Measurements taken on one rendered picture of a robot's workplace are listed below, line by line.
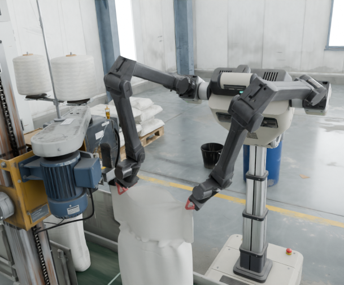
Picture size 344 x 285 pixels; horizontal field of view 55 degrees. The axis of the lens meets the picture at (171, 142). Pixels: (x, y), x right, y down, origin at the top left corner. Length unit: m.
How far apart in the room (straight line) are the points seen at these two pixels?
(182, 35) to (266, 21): 2.42
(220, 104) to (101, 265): 1.25
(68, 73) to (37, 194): 0.52
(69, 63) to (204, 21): 8.92
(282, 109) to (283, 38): 7.86
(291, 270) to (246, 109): 1.52
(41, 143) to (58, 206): 0.26
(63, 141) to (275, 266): 1.64
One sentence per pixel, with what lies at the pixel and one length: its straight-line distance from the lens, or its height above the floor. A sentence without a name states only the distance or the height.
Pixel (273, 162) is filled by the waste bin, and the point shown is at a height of 0.30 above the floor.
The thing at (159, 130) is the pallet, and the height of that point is 0.11.
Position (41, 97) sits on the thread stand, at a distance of 1.54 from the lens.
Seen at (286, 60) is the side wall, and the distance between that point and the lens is 9.39.
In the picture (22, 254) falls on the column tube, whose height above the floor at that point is 0.88.
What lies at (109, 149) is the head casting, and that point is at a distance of 1.74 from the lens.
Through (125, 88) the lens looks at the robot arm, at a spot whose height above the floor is 1.57.
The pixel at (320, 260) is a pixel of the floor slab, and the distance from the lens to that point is 2.91.
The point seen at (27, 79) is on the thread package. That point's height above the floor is 1.60.
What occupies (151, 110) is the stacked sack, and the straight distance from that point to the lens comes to 5.02.
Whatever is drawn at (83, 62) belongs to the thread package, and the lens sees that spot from 1.29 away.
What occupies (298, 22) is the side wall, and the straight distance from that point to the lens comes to 9.26.
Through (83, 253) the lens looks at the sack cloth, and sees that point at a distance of 2.20.
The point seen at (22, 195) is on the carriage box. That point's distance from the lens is 1.43.
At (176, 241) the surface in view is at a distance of 1.60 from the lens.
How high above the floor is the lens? 1.81
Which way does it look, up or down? 21 degrees down
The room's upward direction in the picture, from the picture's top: 3 degrees counter-clockwise
